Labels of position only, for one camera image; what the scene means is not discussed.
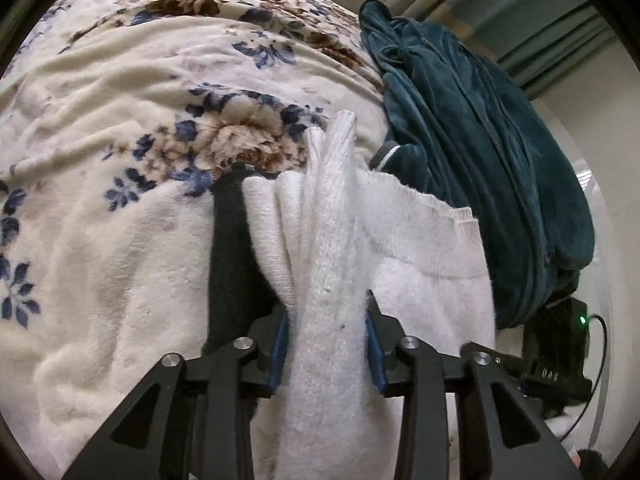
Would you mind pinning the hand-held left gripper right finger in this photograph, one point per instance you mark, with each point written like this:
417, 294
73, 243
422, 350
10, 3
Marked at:
375, 360

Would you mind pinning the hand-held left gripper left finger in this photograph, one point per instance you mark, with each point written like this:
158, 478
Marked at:
277, 355

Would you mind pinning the white knit sweater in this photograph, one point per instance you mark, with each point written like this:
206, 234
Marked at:
330, 360

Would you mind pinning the black folded cloth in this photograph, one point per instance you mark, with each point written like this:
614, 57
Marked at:
230, 260

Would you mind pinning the black garment with white trim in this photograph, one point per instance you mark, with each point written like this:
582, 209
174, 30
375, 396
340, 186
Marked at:
382, 157

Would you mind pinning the teal plush blanket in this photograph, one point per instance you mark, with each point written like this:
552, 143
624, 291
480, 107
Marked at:
475, 160

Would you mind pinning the floral bed blanket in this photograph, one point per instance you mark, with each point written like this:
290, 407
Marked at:
125, 110

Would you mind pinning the green striped curtain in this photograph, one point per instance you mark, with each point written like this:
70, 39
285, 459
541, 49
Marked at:
500, 10

